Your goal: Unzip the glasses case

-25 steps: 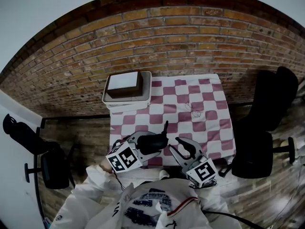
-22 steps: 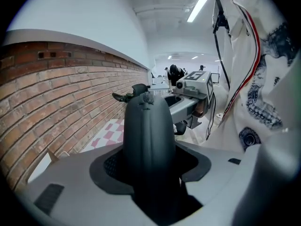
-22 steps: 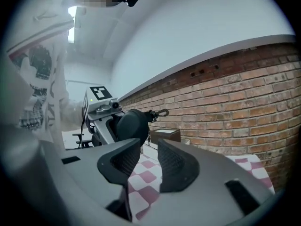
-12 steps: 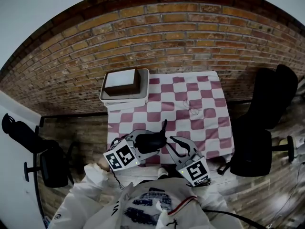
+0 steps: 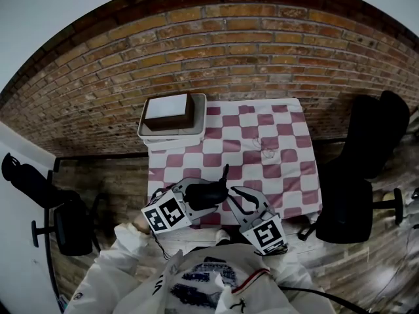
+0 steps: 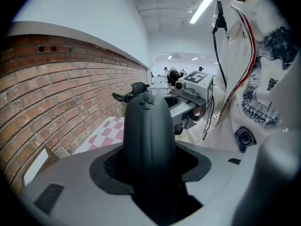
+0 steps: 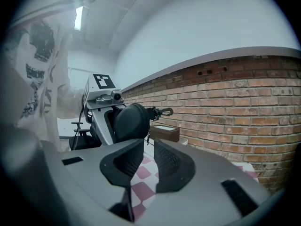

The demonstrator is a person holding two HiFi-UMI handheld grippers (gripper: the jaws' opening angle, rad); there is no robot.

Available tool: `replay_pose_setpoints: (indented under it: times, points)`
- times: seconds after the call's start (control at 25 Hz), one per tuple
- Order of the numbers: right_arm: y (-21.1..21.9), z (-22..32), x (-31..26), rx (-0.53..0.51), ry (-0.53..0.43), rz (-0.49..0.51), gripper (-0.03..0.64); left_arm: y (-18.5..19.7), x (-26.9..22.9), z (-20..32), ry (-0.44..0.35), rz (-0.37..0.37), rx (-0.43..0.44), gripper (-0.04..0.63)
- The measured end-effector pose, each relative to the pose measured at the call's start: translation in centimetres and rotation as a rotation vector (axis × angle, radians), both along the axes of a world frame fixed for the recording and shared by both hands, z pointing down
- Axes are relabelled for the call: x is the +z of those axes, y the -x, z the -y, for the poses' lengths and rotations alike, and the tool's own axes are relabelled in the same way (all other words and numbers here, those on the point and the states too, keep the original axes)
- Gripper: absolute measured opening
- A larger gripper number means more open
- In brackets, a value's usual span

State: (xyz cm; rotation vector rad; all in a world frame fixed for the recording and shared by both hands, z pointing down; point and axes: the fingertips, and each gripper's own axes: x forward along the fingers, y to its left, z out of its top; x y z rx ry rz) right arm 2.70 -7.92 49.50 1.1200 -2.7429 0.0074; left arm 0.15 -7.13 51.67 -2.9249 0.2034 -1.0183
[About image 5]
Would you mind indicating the pink white checkered tablecloth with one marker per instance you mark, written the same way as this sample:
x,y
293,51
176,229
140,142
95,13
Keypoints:
x,y
229,149

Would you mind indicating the black pouch with cord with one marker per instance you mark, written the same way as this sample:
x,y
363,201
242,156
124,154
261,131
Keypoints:
x,y
204,195

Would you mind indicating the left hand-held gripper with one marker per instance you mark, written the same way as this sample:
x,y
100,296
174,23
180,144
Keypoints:
x,y
167,213

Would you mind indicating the person's right forearm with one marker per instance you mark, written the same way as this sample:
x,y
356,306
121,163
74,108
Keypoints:
x,y
294,270

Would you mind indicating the brown box with white top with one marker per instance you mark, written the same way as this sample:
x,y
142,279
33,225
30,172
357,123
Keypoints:
x,y
170,123

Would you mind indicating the person's left forearm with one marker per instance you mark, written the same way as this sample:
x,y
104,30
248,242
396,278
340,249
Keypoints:
x,y
127,244

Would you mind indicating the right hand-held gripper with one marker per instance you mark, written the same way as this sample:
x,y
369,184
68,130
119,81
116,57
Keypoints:
x,y
266,235

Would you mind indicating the white desk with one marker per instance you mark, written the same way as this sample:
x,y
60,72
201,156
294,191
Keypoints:
x,y
19,224

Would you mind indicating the white plastic tray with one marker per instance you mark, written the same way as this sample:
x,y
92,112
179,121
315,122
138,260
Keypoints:
x,y
199,119
173,145

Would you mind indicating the person in white printed shirt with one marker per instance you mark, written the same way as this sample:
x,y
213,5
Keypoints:
x,y
203,283

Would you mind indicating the black office chair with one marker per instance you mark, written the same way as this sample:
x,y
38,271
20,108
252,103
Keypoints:
x,y
366,149
72,227

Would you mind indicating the small teal pink object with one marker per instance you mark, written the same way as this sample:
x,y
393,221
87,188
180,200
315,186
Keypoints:
x,y
62,303

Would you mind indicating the person's white shoe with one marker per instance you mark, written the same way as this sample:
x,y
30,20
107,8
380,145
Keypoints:
x,y
222,237

